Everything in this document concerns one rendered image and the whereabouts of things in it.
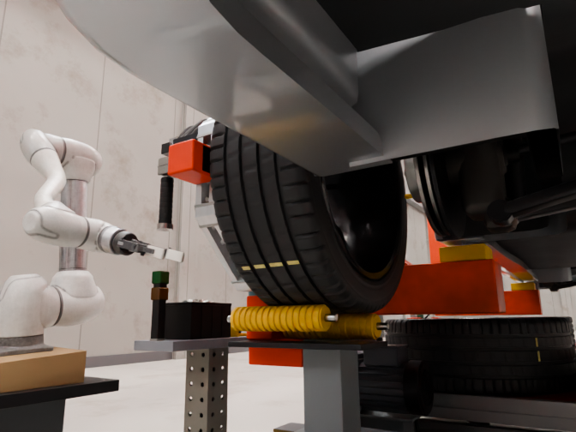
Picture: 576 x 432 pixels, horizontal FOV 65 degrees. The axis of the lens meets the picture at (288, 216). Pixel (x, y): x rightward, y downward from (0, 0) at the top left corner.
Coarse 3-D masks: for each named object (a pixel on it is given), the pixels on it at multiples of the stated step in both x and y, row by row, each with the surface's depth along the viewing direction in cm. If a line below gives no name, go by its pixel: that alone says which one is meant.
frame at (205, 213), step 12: (204, 132) 106; (204, 192) 104; (204, 204) 102; (204, 216) 101; (216, 216) 100; (204, 228) 104; (216, 228) 102; (216, 240) 105; (216, 252) 107; (228, 252) 109; (228, 264) 108; (240, 276) 110; (240, 288) 111
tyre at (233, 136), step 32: (224, 128) 95; (224, 160) 93; (256, 160) 89; (288, 160) 85; (224, 192) 93; (256, 192) 89; (288, 192) 85; (320, 192) 88; (224, 224) 94; (256, 224) 90; (288, 224) 88; (320, 224) 86; (256, 256) 94; (288, 256) 90; (320, 256) 87; (256, 288) 101; (288, 288) 96; (320, 288) 93; (352, 288) 95; (384, 288) 111
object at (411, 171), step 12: (420, 156) 94; (408, 168) 101; (420, 168) 93; (408, 180) 102; (420, 180) 92; (420, 192) 93; (432, 192) 92; (432, 204) 93; (432, 216) 96; (432, 228) 98; (444, 228) 97
